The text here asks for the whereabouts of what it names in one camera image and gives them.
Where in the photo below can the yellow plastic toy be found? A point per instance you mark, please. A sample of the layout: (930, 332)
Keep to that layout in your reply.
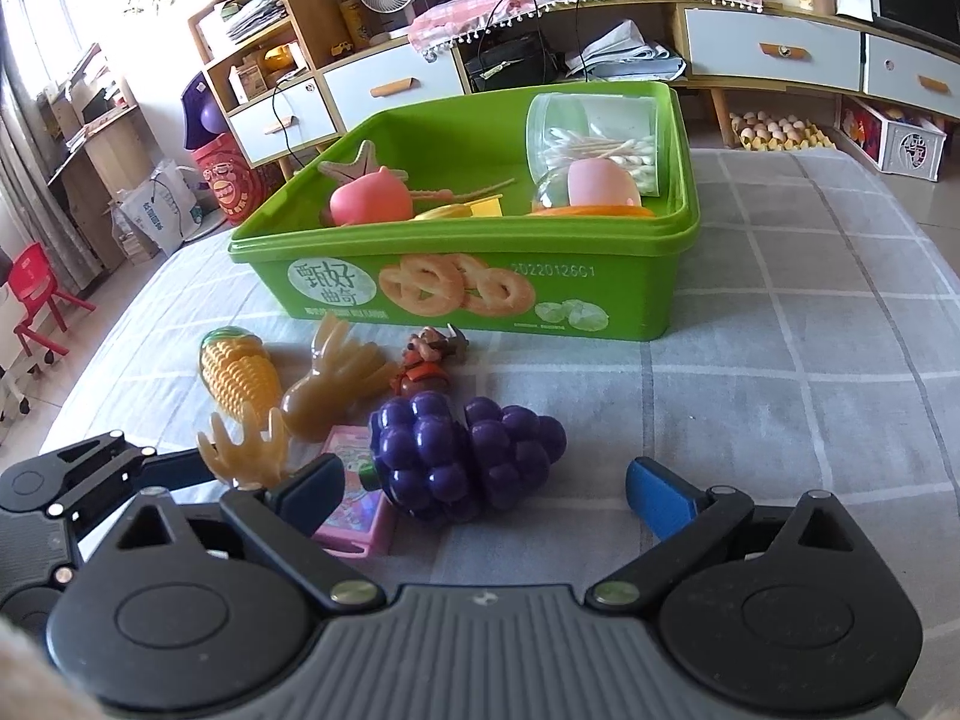
(472, 208)

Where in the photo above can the tan starfish toy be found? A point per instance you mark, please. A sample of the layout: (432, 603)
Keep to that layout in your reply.
(360, 157)

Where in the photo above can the small brown red figurine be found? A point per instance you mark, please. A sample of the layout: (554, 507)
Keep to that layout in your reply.
(427, 364)

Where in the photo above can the purple toy grapes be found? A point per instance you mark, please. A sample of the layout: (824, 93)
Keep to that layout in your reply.
(442, 457)

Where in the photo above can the clear cotton swab jar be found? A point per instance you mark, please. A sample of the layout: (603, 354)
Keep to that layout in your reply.
(592, 127)

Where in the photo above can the green plastic box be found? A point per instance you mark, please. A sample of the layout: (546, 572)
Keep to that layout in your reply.
(600, 300)

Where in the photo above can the red plastic child chair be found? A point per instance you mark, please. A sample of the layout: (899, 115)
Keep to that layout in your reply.
(37, 285)

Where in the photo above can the pink clear capsule ball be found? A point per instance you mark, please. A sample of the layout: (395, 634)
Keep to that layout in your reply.
(600, 180)

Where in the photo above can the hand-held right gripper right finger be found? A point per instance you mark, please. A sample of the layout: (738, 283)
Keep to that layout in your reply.
(664, 499)

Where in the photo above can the pink pig toy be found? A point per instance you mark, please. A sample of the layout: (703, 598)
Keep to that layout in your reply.
(371, 199)

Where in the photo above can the white cabinet drawer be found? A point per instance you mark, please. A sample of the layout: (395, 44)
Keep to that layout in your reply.
(390, 86)
(915, 79)
(285, 120)
(772, 49)

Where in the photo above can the purple bag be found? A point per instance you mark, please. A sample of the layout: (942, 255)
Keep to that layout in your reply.
(202, 109)

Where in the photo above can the translucent brown hand toy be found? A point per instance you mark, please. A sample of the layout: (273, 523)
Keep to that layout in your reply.
(330, 390)
(247, 450)

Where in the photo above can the grey checked blanket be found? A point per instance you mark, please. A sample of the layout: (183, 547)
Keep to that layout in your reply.
(750, 390)

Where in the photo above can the black bag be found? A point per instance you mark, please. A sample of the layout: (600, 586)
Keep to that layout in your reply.
(510, 64)

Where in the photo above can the orange toy fruit half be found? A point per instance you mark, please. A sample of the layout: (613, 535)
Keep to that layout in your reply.
(592, 211)

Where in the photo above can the small pink card box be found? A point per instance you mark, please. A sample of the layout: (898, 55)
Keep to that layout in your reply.
(360, 510)

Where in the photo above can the yellow egg tray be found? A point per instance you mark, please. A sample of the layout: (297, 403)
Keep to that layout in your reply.
(780, 131)

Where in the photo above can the yellow toy corn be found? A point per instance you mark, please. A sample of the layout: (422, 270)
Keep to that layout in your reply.
(236, 371)

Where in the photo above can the wooden cabinet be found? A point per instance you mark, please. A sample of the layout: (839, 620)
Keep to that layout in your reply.
(307, 7)

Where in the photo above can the folded papers pile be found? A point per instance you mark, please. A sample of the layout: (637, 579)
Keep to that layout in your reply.
(630, 52)

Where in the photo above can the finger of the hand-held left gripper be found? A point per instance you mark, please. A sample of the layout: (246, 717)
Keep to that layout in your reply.
(176, 469)

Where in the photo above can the white printed crate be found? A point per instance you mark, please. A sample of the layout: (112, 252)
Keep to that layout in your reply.
(907, 146)

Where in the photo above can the small cardboard carton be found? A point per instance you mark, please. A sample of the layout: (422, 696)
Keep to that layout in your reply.
(249, 81)

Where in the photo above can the white sack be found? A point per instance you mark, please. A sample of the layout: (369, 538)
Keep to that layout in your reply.
(154, 210)

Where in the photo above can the stack of papers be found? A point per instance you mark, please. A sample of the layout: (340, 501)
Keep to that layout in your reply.
(255, 15)

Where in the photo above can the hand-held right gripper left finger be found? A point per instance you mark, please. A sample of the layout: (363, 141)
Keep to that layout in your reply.
(311, 495)

